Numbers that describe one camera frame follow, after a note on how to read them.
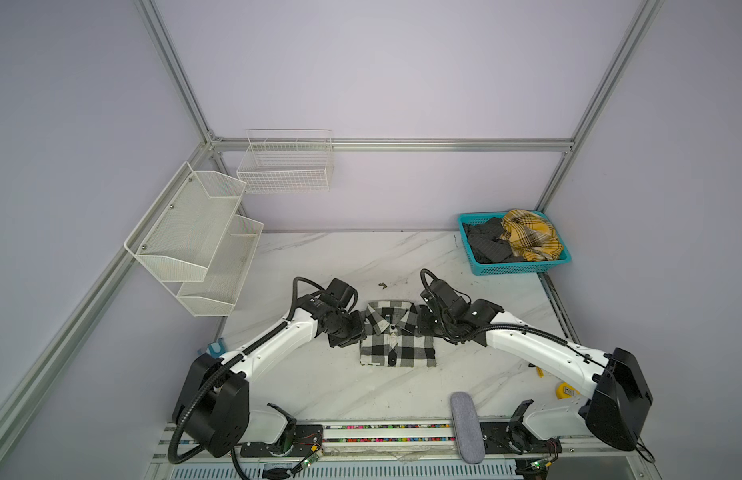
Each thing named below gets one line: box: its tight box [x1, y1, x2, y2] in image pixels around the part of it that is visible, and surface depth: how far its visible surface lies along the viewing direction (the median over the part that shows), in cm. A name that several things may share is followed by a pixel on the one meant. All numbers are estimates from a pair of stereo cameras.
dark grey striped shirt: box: [462, 217, 522, 264], surface depth 107 cm
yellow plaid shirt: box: [499, 209, 564, 262], surface depth 106 cm
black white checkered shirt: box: [360, 301, 437, 367], surface depth 89 cm
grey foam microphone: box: [450, 391, 486, 464], surface depth 75 cm
